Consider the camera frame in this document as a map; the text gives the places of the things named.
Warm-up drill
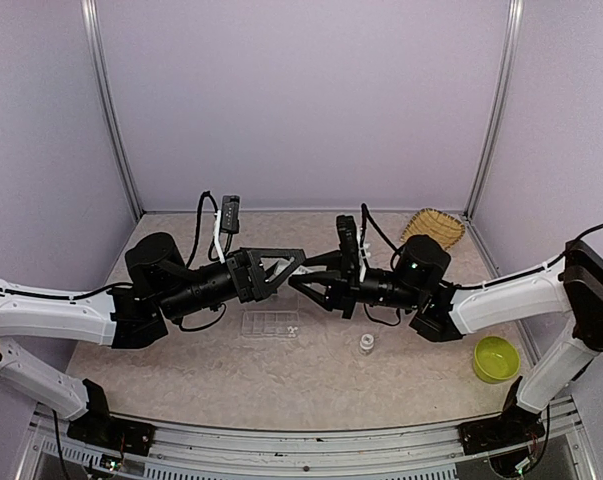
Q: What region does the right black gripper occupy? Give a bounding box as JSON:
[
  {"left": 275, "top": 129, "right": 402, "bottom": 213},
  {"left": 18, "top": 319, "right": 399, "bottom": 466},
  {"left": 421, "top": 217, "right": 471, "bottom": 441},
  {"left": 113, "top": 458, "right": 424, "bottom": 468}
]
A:
[{"left": 288, "top": 250, "right": 424, "bottom": 320}]

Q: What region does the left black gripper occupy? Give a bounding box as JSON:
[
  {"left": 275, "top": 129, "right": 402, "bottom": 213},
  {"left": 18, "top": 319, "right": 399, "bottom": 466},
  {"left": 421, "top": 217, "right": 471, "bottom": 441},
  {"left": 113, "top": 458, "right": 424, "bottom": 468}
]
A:
[{"left": 158, "top": 247, "right": 306, "bottom": 321}]

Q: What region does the clear plastic pill organizer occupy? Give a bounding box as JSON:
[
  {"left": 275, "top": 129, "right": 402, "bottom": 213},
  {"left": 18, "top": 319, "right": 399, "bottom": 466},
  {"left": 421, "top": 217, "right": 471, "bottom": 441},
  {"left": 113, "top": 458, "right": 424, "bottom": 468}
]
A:
[{"left": 241, "top": 293, "right": 300, "bottom": 339}]

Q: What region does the white pill bottle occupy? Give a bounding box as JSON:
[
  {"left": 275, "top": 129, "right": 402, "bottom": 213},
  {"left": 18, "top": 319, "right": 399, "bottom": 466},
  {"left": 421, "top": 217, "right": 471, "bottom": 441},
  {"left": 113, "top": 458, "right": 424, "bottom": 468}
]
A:
[
  {"left": 359, "top": 333, "right": 375, "bottom": 355},
  {"left": 291, "top": 266, "right": 313, "bottom": 276}
]

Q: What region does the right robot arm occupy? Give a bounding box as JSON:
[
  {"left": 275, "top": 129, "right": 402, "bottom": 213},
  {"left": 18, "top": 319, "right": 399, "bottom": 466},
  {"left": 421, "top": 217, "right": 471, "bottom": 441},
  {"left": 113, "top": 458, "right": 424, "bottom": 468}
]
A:
[{"left": 289, "top": 235, "right": 603, "bottom": 444}]

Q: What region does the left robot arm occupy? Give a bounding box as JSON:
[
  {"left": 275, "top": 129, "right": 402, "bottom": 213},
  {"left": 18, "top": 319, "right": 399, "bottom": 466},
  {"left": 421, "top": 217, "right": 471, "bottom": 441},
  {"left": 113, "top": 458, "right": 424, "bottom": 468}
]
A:
[{"left": 0, "top": 232, "right": 305, "bottom": 445}]

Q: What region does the woven bamboo tray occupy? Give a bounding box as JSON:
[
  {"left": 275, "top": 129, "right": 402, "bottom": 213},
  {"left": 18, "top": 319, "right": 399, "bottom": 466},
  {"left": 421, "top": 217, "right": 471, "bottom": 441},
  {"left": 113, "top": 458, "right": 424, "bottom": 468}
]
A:
[{"left": 400, "top": 208, "right": 466, "bottom": 250}]

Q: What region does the lime green bowl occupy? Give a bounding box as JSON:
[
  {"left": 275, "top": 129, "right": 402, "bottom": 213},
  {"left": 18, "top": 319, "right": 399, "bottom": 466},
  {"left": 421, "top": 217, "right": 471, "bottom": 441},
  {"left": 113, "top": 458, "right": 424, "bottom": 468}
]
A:
[{"left": 473, "top": 336, "right": 521, "bottom": 384}]

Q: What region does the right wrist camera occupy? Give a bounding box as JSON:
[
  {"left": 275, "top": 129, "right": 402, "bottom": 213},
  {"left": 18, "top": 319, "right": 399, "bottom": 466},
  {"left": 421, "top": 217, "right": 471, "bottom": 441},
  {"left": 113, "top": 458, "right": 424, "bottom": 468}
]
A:
[{"left": 336, "top": 215, "right": 368, "bottom": 285}]

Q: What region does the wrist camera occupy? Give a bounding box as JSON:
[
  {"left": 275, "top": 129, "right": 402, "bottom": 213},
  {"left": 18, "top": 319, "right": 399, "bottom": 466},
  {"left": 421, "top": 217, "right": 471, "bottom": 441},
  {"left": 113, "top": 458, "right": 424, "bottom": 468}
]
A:
[
  {"left": 336, "top": 215, "right": 368, "bottom": 285},
  {"left": 209, "top": 195, "right": 240, "bottom": 263}
]

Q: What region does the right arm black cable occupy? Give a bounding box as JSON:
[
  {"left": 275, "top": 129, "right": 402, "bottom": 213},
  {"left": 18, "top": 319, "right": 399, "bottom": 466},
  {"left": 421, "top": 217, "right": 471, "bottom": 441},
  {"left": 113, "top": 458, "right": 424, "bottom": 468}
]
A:
[{"left": 360, "top": 202, "right": 603, "bottom": 291}]

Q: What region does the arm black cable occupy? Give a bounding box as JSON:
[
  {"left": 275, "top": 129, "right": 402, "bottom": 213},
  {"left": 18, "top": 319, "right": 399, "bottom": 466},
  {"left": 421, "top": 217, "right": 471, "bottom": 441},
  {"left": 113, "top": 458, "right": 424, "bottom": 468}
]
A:
[
  {"left": 360, "top": 202, "right": 603, "bottom": 291},
  {"left": 0, "top": 189, "right": 220, "bottom": 301}
]

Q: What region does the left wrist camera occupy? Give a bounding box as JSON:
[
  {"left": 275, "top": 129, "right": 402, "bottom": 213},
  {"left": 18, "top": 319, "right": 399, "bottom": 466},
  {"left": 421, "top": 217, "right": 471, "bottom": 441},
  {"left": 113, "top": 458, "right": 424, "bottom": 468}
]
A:
[{"left": 209, "top": 195, "right": 240, "bottom": 263}]

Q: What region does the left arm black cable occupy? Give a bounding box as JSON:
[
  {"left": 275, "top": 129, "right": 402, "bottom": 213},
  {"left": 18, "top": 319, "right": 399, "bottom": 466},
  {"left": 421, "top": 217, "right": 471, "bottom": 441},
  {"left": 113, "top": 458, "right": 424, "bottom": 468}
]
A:
[{"left": 0, "top": 189, "right": 220, "bottom": 301}]

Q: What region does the front aluminium rail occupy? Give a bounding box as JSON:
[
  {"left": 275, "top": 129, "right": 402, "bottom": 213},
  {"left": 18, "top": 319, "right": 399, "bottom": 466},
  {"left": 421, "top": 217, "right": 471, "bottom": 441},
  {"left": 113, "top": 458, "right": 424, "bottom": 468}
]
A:
[{"left": 15, "top": 394, "right": 597, "bottom": 480}]

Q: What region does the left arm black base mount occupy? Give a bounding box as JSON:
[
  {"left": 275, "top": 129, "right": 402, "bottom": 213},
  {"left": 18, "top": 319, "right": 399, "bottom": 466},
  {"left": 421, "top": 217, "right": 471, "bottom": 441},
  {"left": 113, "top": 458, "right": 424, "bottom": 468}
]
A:
[{"left": 67, "top": 402, "right": 156, "bottom": 457}]

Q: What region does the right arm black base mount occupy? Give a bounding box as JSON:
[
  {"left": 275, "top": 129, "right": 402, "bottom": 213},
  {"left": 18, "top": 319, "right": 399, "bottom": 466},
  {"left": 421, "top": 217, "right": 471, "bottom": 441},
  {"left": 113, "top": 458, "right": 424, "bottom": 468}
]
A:
[{"left": 458, "top": 403, "right": 545, "bottom": 455}]

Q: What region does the right aluminium frame post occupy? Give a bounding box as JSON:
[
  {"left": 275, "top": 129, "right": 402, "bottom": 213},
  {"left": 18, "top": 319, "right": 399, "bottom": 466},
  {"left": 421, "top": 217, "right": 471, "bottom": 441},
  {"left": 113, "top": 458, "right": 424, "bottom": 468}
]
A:
[{"left": 464, "top": 0, "right": 524, "bottom": 222}]

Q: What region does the aluminium frame post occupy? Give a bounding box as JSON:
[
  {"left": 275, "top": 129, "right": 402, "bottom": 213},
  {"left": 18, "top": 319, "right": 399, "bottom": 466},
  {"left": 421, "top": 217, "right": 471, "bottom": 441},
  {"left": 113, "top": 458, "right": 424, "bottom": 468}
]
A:
[
  {"left": 464, "top": 0, "right": 524, "bottom": 222},
  {"left": 81, "top": 0, "right": 144, "bottom": 222}
]

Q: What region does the left aluminium frame post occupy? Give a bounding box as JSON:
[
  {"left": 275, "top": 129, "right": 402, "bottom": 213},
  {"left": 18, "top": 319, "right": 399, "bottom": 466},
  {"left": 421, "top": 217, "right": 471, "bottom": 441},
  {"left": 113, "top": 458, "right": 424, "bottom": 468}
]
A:
[{"left": 81, "top": 0, "right": 144, "bottom": 222}]

